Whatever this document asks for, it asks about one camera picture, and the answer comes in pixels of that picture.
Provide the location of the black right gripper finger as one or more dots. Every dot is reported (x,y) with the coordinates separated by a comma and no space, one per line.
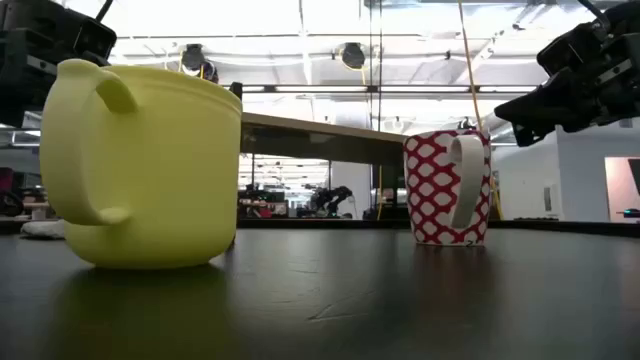
(550,105)
(530,136)

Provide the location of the red white patterned mug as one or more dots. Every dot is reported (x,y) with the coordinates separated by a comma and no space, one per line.
(430,190)

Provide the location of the yellow plastic mug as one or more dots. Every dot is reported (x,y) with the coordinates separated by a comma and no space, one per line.
(160,170)

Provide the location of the black background robot arm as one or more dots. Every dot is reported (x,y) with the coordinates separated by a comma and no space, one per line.
(330,197)

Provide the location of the wooden shelf with black legs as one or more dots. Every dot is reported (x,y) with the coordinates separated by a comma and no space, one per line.
(320,137)

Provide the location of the white cloth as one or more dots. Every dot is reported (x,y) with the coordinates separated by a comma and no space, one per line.
(42,230)

